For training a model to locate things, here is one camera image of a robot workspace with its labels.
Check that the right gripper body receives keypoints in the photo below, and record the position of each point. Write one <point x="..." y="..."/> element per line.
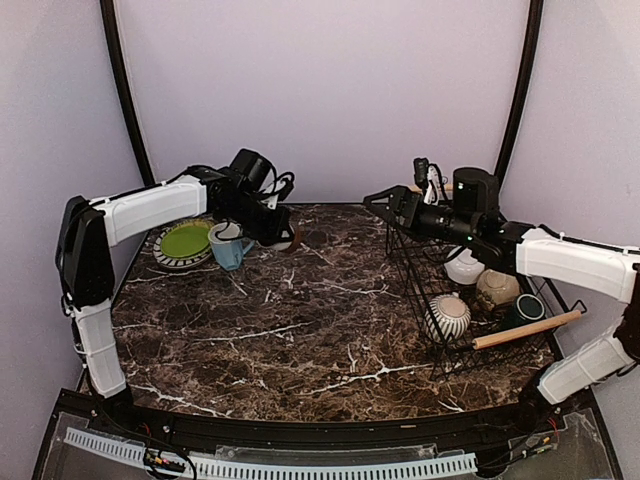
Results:
<point x="453" y="228"/>

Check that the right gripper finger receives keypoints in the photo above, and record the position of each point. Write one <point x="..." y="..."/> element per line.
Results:
<point x="387" y="195"/>
<point x="385" y="213"/>

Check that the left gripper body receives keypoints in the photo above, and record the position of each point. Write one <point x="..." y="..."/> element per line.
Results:
<point x="258" y="226"/>

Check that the brown ceramic cup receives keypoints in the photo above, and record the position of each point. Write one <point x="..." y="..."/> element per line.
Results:
<point x="289" y="242"/>

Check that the light blue mug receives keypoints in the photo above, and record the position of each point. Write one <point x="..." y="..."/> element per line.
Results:
<point x="229" y="245"/>

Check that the lime green plastic plate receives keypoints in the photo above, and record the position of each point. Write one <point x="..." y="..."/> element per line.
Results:
<point x="185" y="241"/>

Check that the dark green cup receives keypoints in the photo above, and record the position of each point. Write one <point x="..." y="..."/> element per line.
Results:
<point x="525" y="309"/>

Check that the white blue striped plate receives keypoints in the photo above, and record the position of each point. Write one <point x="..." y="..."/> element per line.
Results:
<point x="165" y="260"/>

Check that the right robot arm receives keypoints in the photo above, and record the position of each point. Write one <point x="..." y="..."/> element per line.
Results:
<point x="529" y="250"/>

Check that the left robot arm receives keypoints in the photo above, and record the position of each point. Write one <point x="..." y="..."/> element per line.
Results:
<point x="90" y="228"/>

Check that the white ceramic bowl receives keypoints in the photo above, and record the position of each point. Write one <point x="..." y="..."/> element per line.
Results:
<point x="462" y="268"/>

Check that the beige ceramic bowl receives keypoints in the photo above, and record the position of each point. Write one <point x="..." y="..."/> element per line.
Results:
<point x="494" y="289"/>

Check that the grey deer pattern plate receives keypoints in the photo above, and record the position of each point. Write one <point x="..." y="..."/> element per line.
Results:
<point x="155" y="240"/>

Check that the striped ceramic bowl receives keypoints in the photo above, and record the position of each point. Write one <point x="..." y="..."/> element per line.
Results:
<point x="447" y="318"/>

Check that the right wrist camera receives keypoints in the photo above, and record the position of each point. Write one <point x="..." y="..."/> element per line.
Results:
<point x="473" y="190"/>

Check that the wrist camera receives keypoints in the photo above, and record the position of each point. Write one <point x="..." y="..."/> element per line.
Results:
<point x="256" y="176"/>
<point x="473" y="190"/>

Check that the rear wooden rack handle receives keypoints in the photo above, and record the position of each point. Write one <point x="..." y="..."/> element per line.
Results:
<point x="448" y="188"/>

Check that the wooden rack handle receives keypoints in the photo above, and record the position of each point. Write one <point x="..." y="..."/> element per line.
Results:
<point x="507" y="336"/>
<point x="448" y="188"/>

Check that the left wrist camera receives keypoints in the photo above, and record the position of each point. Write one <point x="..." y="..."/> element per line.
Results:
<point x="256" y="176"/>

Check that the black wire dish rack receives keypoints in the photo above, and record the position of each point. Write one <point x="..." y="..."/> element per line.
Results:
<point x="432" y="247"/>

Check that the front wooden rack handle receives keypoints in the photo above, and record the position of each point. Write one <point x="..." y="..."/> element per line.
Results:
<point x="507" y="336"/>

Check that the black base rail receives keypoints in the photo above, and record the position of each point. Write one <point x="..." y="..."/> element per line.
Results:
<point x="485" y="429"/>

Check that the right black frame post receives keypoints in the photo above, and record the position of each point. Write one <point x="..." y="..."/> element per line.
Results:
<point x="526" y="65"/>

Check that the black frame post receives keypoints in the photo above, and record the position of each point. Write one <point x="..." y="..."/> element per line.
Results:
<point x="526" y="65"/>
<point x="119" y="72"/>

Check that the left black frame post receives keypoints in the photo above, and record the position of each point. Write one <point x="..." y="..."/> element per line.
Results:
<point x="119" y="72"/>

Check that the white slotted cable duct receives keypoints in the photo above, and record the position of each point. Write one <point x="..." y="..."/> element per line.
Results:
<point x="252" y="463"/>

